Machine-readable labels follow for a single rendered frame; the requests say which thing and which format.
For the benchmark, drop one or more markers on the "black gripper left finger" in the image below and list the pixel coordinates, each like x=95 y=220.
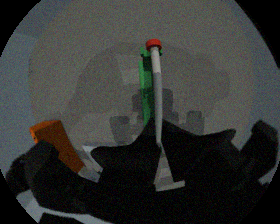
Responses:
x=141 y=155

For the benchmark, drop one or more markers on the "grey tapered pin with red cap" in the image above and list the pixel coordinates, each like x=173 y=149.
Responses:
x=154 y=46

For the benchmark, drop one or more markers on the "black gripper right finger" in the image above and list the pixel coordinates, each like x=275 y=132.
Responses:
x=185 y=149

